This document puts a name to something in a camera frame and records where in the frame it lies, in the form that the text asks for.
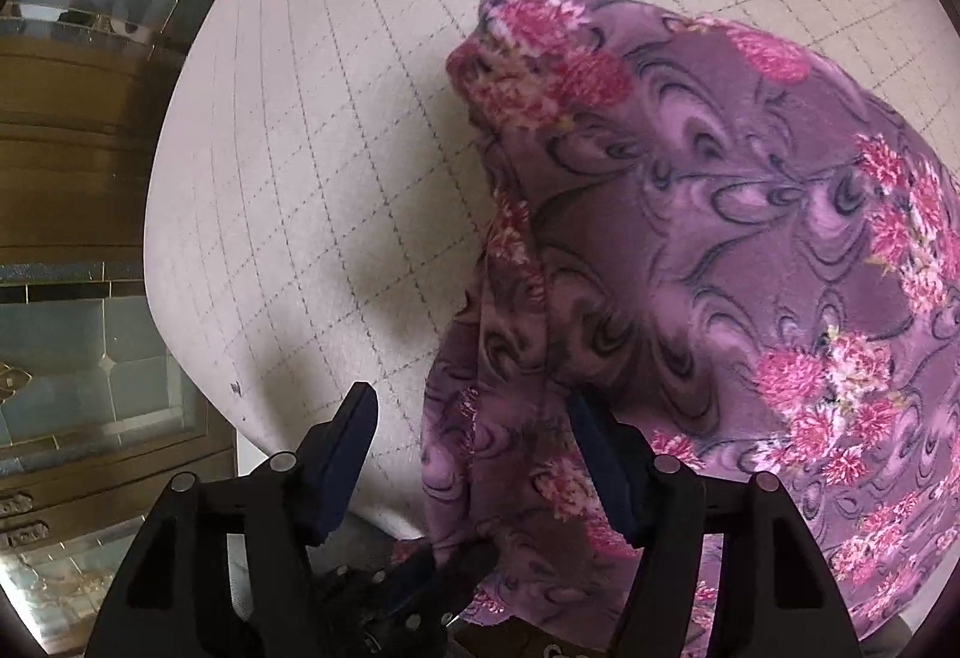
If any purple floral long-sleeve shirt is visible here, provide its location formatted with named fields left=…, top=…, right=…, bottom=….
left=421, top=0, right=958, bottom=650

